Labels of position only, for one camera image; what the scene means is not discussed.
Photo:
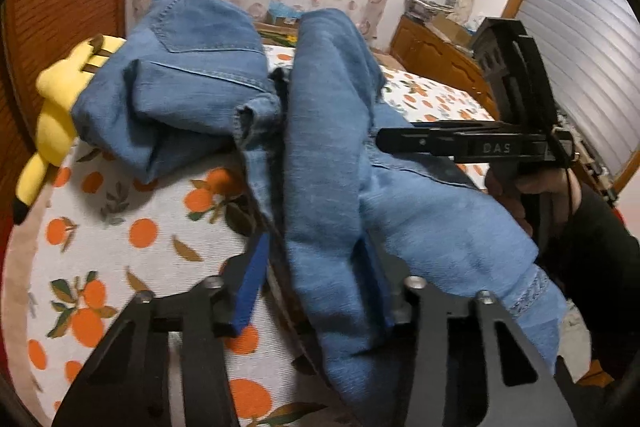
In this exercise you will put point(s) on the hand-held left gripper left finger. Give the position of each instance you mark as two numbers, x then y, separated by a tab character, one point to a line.
250	277

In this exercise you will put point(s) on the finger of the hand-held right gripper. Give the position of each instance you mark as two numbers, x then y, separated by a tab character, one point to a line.
410	141

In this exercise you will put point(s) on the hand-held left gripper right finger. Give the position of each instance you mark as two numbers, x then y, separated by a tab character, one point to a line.
402	307

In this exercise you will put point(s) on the blue denim pants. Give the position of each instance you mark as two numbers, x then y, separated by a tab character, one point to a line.
325	157

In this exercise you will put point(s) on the person's right forearm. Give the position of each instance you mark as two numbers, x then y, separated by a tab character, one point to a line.
600	247

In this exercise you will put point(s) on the person's right hand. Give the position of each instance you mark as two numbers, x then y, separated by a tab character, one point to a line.
550	182

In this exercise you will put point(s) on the wooden sideboard cabinet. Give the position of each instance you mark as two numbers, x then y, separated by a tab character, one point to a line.
430	52

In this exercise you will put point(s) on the brown cardboard box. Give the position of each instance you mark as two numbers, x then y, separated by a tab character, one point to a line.
450	29

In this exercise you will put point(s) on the white orange print blanket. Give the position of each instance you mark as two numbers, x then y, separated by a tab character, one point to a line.
125	257

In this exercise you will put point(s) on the stack of newspapers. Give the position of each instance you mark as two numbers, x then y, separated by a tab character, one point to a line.
425	7

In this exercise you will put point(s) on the beige floral blanket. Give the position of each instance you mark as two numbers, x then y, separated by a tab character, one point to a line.
277	38

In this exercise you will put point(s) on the cardboard box with blue cloth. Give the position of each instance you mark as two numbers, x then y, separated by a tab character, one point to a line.
282	14

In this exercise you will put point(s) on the yellow plush toy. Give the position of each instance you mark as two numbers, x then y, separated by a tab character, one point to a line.
55	107

